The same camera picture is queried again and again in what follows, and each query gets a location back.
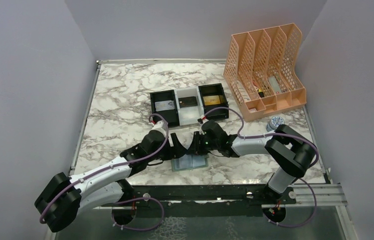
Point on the black mounting rail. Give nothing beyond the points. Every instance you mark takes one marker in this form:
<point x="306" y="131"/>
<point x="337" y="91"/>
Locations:
<point x="251" y="193"/>

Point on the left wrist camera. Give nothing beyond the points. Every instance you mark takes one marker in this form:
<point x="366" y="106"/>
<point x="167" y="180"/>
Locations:
<point x="161" y="127"/>

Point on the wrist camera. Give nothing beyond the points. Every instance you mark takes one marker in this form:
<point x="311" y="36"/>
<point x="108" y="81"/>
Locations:
<point x="202" y="119"/>
<point x="161" y="127"/>

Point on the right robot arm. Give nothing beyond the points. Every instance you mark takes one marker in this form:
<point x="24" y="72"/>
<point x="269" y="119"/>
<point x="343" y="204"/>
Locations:
<point x="293" y="153"/>

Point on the yellow marker in organizer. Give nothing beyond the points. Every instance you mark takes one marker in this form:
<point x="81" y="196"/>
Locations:
<point x="260" y="93"/>

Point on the black tray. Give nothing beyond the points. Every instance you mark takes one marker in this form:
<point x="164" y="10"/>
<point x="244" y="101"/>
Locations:
<point x="214" y="112"/>
<point x="171" y="116"/>

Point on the green card holder wallet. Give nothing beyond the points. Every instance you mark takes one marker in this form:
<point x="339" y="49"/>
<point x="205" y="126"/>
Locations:
<point x="189" y="162"/>

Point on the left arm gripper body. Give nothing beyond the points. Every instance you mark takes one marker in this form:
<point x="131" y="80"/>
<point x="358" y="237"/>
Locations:
<point x="165" y="154"/>

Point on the orange file organizer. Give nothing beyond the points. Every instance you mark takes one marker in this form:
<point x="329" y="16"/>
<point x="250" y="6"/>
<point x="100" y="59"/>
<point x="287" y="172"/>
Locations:
<point x="253" y="57"/>

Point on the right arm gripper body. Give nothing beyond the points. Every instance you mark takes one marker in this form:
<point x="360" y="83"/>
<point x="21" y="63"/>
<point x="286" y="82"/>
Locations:
<point x="202" y="145"/>

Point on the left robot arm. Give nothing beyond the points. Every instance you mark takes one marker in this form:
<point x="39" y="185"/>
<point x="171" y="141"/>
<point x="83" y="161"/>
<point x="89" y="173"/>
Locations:
<point x="66" y="197"/>

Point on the blue white tape roll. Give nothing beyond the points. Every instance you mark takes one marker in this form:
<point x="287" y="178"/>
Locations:
<point x="274" y="122"/>

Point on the black tray right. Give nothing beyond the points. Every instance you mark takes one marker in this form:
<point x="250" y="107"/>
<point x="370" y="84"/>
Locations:
<point x="214" y="112"/>

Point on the grey item in organizer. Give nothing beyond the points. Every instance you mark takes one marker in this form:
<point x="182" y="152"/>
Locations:
<point x="274" y="84"/>

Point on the black card in tray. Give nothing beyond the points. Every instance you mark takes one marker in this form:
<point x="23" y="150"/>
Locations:
<point x="189" y="101"/>

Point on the gold card in tray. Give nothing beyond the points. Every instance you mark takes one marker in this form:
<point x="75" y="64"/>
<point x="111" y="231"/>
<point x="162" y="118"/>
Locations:
<point x="213" y="100"/>

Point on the white tray middle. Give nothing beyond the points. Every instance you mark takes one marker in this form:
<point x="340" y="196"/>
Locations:
<point x="189" y="115"/>

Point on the black tray left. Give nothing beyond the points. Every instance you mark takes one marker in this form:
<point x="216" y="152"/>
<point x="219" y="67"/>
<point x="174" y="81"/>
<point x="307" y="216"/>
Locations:
<point x="171" y="116"/>

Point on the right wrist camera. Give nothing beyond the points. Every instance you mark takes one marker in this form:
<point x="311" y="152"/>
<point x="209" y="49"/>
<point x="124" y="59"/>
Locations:
<point x="202" y="119"/>

